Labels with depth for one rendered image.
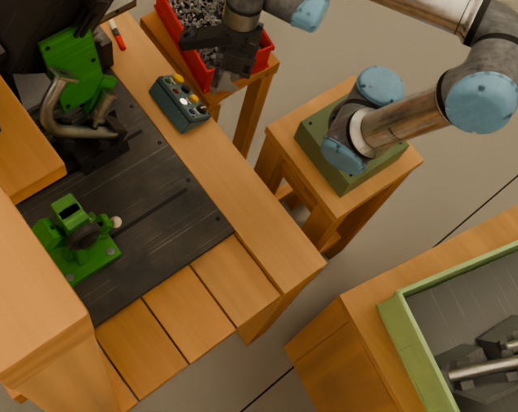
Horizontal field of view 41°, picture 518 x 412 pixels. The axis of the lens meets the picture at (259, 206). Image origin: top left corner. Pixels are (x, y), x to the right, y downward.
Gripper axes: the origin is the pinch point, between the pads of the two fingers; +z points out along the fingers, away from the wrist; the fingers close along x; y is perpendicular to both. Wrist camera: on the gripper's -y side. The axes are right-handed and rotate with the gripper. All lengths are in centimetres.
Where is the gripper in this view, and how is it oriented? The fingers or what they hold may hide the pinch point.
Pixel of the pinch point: (212, 88)
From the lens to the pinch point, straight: 160.7
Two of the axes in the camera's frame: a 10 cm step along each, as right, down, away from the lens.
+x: 1.1, -7.8, 6.1
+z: -2.3, 5.8, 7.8
